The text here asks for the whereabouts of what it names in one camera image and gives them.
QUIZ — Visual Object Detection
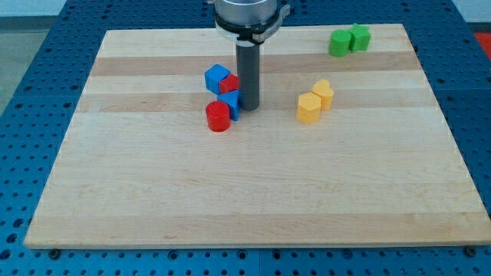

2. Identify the blue cube block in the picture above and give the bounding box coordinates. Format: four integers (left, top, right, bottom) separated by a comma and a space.
204, 64, 231, 95

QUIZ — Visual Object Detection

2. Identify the blue triangle block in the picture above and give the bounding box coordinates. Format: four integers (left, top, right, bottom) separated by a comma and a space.
217, 90, 239, 121

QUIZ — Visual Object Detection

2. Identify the yellow heart block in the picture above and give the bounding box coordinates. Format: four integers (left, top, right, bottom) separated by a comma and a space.
311, 79, 334, 110

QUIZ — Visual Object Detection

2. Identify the green cylinder block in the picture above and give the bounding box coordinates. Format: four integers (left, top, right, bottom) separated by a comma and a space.
328, 29, 351, 57

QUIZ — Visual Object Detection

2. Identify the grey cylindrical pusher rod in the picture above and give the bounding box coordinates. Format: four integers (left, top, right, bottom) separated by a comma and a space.
236, 45, 260, 111

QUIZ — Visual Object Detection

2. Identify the blue perforated table plate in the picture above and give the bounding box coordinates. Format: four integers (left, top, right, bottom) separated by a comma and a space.
1, 1, 490, 275

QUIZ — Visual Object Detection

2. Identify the light wooden board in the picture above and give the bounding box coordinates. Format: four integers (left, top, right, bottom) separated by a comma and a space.
24, 24, 490, 249

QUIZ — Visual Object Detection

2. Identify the green star block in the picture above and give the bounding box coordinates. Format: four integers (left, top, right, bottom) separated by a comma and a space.
348, 24, 371, 53

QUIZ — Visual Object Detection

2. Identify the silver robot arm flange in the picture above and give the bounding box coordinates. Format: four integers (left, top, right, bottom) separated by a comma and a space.
214, 0, 291, 48

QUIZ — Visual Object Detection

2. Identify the small red block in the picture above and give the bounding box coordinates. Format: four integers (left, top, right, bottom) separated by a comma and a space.
219, 74, 239, 94

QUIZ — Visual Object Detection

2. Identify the red cylinder block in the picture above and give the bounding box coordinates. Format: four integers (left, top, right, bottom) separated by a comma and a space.
206, 100, 231, 132

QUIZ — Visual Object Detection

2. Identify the yellow pentagon block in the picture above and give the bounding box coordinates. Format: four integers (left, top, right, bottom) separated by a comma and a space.
296, 92, 321, 124

